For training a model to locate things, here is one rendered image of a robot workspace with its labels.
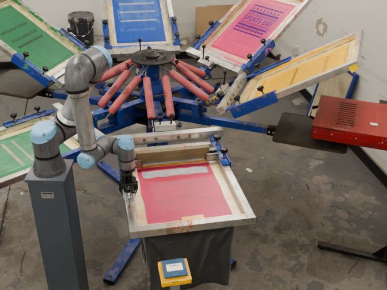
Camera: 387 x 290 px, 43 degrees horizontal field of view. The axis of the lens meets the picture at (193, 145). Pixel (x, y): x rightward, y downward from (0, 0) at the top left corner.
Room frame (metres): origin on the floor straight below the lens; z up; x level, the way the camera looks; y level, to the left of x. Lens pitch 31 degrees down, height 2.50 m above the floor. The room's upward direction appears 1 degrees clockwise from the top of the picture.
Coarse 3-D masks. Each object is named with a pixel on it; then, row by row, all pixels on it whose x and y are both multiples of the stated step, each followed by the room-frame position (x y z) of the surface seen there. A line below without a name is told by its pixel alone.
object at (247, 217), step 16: (176, 144) 2.52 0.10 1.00; (192, 144) 2.52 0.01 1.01; (208, 144) 2.53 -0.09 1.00; (240, 192) 2.01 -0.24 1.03; (128, 208) 1.87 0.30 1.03; (240, 208) 1.92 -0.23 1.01; (128, 224) 1.74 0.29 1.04; (160, 224) 1.74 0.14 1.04; (176, 224) 1.75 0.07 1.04; (192, 224) 1.75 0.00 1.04; (208, 224) 1.76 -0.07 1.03; (224, 224) 1.77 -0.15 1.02; (240, 224) 1.79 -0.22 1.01
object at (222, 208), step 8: (176, 168) 2.30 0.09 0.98; (208, 168) 2.30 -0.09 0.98; (184, 176) 2.22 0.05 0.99; (192, 176) 2.22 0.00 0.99; (200, 176) 2.22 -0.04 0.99; (208, 176) 2.22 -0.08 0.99; (208, 184) 2.14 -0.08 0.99; (216, 184) 2.14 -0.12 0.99; (216, 192) 2.06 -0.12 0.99; (216, 200) 1.99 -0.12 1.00; (224, 200) 1.99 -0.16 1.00; (192, 208) 1.92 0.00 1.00; (200, 208) 1.92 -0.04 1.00; (208, 208) 1.92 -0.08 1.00; (216, 208) 1.92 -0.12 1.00; (224, 208) 1.92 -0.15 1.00; (208, 216) 1.85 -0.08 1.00; (216, 216) 1.85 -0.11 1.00
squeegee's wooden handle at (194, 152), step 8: (136, 152) 2.29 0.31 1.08; (144, 152) 2.30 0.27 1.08; (152, 152) 2.30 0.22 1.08; (160, 152) 2.31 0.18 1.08; (168, 152) 2.32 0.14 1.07; (176, 152) 2.33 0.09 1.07; (184, 152) 2.34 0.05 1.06; (192, 152) 2.34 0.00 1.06; (200, 152) 2.35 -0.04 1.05; (208, 152) 2.36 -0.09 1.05; (136, 160) 2.28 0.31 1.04; (144, 160) 2.29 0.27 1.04; (152, 160) 2.30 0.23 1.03; (160, 160) 2.31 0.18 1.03; (168, 160) 2.32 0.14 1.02
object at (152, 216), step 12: (144, 168) 2.30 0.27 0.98; (156, 168) 2.30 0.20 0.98; (168, 168) 2.30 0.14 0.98; (144, 180) 2.17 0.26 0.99; (156, 180) 2.18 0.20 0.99; (168, 180) 2.18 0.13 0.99; (144, 192) 2.06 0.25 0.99; (156, 216) 1.85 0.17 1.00; (168, 216) 1.85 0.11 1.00; (180, 216) 1.85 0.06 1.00
